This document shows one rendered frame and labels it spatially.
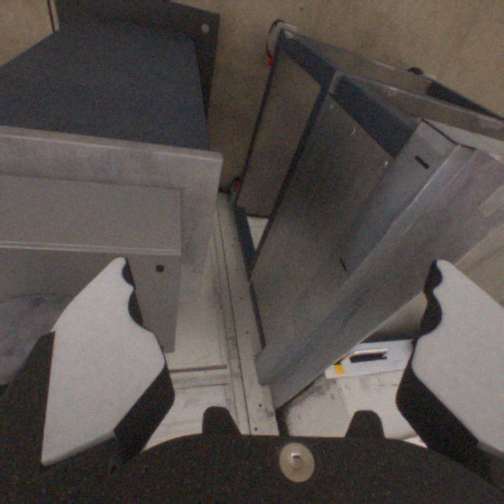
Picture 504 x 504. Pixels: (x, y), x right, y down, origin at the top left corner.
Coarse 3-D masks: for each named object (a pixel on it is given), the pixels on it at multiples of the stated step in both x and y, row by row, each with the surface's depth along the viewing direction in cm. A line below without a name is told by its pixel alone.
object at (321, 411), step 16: (336, 384) 50; (304, 400) 61; (320, 400) 55; (336, 400) 50; (288, 416) 68; (304, 416) 61; (320, 416) 55; (336, 416) 50; (288, 432) 68; (304, 432) 60; (320, 432) 54; (336, 432) 50
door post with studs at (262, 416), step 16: (224, 208) 119; (224, 224) 112; (224, 240) 105; (240, 288) 92; (240, 304) 87; (240, 320) 84; (240, 336) 80; (240, 352) 77; (256, 384) 72; (256, 400) 69; (256, 416) 66; (272, 416) 67; (256, 432) 64; (272, 432) 65
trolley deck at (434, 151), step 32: (416, 128) 29; (448, 128) 28; (416, 160) 29; (448, 160) 25; (384, 192) 33; (416, 192) 28; (352, 224) 38; (384, 224) 33; (352, 256) 38; (480, 256) 42; (320, 288) 45; (352, 288) 42; (288, 320) 56; (320, 320) 49; (416, 320) 58; (288, 352) 58
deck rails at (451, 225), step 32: (480, 160) 25; (448, 192) 28; (480, 192) 25; (416, 224) 32; (448, 224) 28; (480, 224) 25; (384, 256) 36; (416, 256) 32; (448, 256) 28; (384, 288) 36; (416, 288) 32; (352, 320) 42; (384, 320) 36; (320, 352) 50; (288, 384) 62
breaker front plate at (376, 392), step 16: (352, 384) 51; (368, 384) 52; (384, 384) 53; (352, 400) 49; (368, 400) 50; (384, 400) 50; (352, 416) 47; (384, 416) 48; (400, 416) 49; (384, 432) 46; (400, 432) 47
